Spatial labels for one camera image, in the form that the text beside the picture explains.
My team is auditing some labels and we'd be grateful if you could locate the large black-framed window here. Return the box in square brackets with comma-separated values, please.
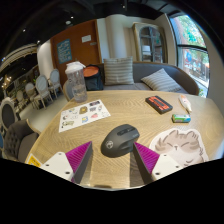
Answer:
[169, 13, 211, 98]

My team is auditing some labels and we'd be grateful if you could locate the white sticker sheet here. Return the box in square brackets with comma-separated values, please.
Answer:
[58, 99, 112, 133]

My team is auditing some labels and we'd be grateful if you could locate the black and orange backpack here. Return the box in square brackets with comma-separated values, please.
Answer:
[82, 64, 105, 92]

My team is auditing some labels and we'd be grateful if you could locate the black box with red print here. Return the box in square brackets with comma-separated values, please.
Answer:
[145, 95, 174, 115]

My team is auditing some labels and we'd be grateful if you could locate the cat-shaped mouse pad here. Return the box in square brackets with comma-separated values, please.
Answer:
[148, 128, 210, 168]

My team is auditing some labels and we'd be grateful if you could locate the oval-backed dark chair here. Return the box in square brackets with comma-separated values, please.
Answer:
[0, 97, 22, 134]

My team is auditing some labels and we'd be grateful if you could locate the blue poster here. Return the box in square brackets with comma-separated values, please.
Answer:
[55, 38, 73, 65]

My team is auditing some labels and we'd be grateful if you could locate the dark grey computer mouse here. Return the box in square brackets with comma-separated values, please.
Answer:
[100, 123, 141, 159]

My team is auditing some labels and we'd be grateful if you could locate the wide striped pillow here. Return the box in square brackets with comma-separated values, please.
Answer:
[140, 67, 183, 93]

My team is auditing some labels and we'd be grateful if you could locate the brown wooden door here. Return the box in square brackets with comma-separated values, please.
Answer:
[50, 19, 103, 86]

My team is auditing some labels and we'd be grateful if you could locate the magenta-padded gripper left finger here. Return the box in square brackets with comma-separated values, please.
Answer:
[39, 140, 94, 185]

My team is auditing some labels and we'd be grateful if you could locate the arched white display cabinet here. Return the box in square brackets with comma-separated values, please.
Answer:
[132, 22, 168, 64]

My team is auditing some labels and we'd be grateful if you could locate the clear white-lidded shaker bottle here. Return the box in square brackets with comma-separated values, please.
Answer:
[64, 60, 89, 103]

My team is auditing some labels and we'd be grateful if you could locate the square striped pillow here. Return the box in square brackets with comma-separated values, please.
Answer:
[103, 56, 135, 86]

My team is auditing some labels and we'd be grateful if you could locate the group of white chairs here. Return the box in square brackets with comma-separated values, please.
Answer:
[14, 68, 63, 109]

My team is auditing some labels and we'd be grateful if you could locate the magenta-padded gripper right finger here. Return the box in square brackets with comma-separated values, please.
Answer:
[132, 141, 184, 185]

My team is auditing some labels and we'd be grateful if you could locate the yellow square sticker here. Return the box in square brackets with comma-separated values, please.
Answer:
[25, 153, 43, 168]

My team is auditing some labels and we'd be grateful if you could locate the small green box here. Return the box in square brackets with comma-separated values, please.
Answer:
[171, 113, 192, 124]

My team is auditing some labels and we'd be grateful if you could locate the dark grey tufted armchair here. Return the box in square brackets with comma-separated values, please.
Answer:
[1, 118, 42, 163]

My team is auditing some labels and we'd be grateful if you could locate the grey curved sofa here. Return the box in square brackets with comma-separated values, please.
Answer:
[63, 61, 200, 102]

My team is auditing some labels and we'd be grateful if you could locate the small white tube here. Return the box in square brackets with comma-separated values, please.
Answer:
[178, 94, 193, 113]

